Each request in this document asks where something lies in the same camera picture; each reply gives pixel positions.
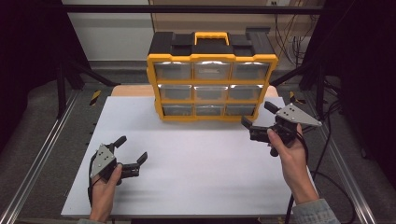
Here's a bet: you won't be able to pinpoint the person's left hand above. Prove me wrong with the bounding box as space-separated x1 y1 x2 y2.
89 163 124 215

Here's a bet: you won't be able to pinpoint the wooden table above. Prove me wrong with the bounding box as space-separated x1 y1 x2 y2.
110 84 279 98

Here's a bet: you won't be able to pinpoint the black frame strut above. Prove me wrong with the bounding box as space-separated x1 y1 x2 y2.
270 60 327 119
56 59 120 119

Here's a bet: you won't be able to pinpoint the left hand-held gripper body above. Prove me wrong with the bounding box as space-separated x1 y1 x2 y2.
90 143 141 185

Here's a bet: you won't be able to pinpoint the black curtain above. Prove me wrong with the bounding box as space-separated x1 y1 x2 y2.
0 0 92 150
303 0 396 188

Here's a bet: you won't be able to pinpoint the set of clear drawers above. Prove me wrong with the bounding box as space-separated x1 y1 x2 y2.
154 61 271 118

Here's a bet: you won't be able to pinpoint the black floor cables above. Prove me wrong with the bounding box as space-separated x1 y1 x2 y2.
293 78 344 135

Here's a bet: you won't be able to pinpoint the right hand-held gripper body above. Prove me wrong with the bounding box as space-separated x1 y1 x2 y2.
248 103 323 147

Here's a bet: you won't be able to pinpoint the person's right hand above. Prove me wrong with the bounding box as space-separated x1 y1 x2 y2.
266 123 310 180

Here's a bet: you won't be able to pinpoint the person's left denim sleeve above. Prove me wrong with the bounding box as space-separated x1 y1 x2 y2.
77 218 108 224

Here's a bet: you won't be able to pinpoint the bundle of black wall cables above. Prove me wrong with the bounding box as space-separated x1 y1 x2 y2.
274 13 312 66

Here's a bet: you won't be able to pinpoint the yellow black hazard tape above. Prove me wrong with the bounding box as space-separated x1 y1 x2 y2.
289 91 307 105
89 90 103 106

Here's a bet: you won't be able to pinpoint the person's denim sleeve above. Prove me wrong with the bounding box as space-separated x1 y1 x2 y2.
77 218 108 224
291 198 342 224

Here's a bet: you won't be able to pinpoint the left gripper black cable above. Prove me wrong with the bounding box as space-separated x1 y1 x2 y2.
87 153 96 208

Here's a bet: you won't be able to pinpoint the aluminium rail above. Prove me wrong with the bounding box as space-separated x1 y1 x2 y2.
0 90 80 224
306 92 378 224

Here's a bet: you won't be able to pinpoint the person's right denim sleeve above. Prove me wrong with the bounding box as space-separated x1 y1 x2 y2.
291 198 342 224

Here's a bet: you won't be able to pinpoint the yellow black drawer cabinet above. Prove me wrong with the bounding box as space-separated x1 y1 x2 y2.
146 31 279 123

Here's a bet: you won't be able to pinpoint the clear plastic drawer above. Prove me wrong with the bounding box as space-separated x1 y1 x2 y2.
193 61 232 80

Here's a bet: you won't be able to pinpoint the black crossbar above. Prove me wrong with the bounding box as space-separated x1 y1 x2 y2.
62 4 325 14

